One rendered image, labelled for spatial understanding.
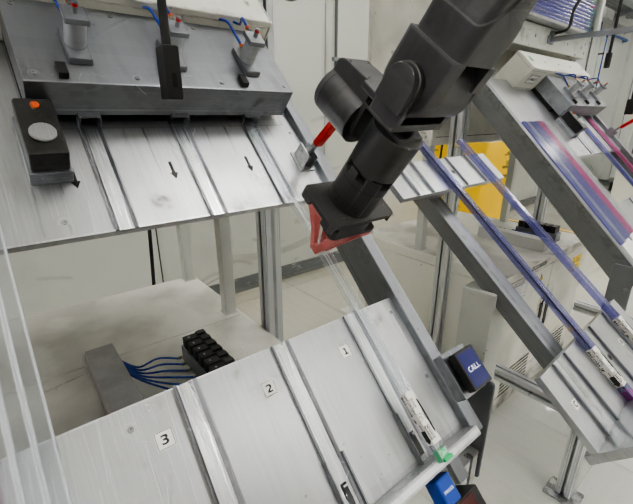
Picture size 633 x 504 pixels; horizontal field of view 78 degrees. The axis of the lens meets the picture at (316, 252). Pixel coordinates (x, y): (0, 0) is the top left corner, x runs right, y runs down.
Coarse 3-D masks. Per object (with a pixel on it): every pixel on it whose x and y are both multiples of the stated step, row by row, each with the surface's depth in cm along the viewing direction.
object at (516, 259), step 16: (432, 160) 69; (448, 176) 68; (464, 192) 67; (496, 240) 64; (512, 256) 62; (528, 272) 61; (544, 288) 60; (560, 304) 60; (560, 320) 59; (576, 336) 58
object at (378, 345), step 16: (256, 128) 59; (256, 144) 59; (272, 160) 57; (288, 192) 55; (304, 208) 54; (304, 224) 53; (320, 240) 52; (320, 256) 52; (336, 272) 51; (352, 288) 50; (352, 304) 49; (368, 320) 49; (368, 336) 48; (384, 352) 47; (384, 368) 47; (400, 384) 46; (432, 448) 44
